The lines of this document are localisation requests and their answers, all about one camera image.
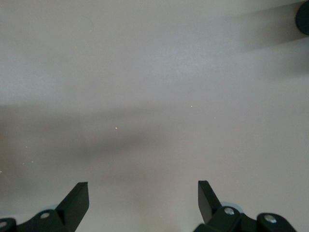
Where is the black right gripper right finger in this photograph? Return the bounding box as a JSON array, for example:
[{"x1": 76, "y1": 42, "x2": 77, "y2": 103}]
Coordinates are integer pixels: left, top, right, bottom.
[{"x1": 197, "y1": 180, "x2": 256, "y2": 232}]

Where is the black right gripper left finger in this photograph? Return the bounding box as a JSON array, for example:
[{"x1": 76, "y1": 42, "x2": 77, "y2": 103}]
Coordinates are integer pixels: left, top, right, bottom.
[{"x1": 16, "y1": 182, "x2": 90, "y2": 232}]

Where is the black round object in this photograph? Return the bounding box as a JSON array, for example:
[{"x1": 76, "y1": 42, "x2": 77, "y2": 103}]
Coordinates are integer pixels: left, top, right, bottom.
[{"x1": 295, "y1": 1, "x2": 309, "y2": 36}]

